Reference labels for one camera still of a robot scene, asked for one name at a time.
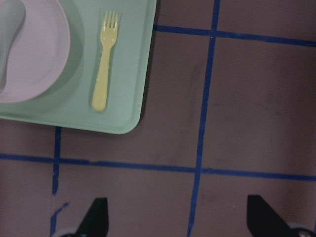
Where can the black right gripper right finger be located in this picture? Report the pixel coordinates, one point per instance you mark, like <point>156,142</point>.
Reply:
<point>263,221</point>

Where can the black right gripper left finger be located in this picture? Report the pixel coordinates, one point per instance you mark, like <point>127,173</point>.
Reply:
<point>96,220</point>

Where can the beige round plate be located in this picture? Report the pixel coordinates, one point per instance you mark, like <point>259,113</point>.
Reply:
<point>39,52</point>

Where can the yellow plastic fork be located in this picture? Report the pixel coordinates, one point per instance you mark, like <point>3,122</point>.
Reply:
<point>108,38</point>

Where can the light green plastic spoon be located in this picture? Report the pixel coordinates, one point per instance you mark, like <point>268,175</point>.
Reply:
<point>12,14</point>

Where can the light green tray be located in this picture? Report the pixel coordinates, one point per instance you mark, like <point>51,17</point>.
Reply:
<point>67,103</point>

